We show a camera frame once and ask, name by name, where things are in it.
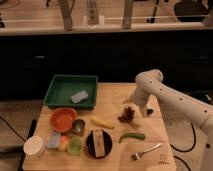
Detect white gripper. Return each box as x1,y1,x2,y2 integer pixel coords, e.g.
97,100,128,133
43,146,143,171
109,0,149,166
130,88,150,113

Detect dark red grape bunch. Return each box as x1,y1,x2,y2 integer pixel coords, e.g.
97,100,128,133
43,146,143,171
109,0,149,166
118,106,135,123

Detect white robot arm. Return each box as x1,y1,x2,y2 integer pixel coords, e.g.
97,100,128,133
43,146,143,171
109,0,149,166
130,69,213,171

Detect green chili pepper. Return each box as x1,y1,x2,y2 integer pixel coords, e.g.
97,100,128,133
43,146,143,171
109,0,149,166
119,133,146,143

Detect yellow banana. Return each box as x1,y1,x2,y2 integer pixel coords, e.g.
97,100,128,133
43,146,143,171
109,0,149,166
91,116,114,129

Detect black round plate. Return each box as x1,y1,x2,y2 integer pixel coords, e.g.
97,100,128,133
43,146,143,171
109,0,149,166
86,129,112,159

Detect brown wooden block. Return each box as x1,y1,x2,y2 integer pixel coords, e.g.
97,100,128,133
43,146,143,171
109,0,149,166
93,130,105,157

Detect silver fork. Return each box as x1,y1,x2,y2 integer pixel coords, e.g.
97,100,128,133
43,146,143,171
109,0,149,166
131,143,162,161

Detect light blue sponge block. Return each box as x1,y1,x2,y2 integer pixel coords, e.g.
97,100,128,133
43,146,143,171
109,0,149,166
70,90,88,103

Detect small metal cup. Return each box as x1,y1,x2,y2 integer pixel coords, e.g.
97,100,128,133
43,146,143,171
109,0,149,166
72,119,85,136

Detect green plastic tray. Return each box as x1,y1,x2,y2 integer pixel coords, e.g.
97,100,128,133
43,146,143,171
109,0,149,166
43,75,98,110

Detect green plastic cup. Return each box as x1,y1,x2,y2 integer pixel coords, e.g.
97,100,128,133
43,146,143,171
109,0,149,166
67,137,82,156

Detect orange bowl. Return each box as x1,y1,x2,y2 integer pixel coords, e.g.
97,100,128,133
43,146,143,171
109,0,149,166
50,107,77,133

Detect orange small block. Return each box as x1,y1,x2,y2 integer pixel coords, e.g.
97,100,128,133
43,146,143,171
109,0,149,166
58,136,69,151

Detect light blue small container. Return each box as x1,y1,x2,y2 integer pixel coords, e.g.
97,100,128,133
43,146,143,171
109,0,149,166
46,132,61,149

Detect white paper cup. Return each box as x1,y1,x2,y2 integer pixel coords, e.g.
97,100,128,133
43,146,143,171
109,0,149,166
23,136,45,157

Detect black cable on floor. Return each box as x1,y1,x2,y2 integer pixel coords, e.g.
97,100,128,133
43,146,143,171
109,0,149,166
169,123,198,171

